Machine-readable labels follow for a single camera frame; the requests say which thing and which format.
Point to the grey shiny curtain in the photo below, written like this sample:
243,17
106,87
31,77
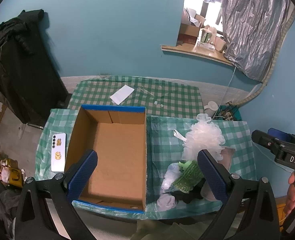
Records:
252,30

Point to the green knobbly cloth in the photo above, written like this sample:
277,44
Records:
190,176

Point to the white plastic bag blue print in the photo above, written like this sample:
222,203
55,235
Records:
173,172

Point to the blue cardboard box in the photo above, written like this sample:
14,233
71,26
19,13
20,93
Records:
118,135

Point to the white crumpled tissue cloth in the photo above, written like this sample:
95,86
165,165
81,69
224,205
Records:
166,202

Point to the green checked tablecloth near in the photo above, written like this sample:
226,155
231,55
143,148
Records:
163,148

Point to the white jug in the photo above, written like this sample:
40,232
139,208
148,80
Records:
211,108

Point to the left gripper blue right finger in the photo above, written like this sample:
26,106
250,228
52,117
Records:
216,175

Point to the black sock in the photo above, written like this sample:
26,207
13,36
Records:
195,193

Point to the wooden window sill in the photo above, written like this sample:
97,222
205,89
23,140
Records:
189,49

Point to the white mesh bath pouf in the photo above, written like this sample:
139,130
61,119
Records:
203,135

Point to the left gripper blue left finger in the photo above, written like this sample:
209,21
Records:
79,173

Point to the grey sock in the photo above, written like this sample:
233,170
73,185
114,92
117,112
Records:
227,154

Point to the green checked tablecloth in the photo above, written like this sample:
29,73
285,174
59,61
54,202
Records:
159,97
163,148

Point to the white paper envelope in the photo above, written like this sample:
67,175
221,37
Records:
120,95

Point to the white smartphone with stickers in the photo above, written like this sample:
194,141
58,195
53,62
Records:
58,152

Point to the person's right hand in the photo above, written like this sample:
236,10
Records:
290,197

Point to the green checked tablecloth far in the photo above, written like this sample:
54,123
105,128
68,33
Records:
159,97

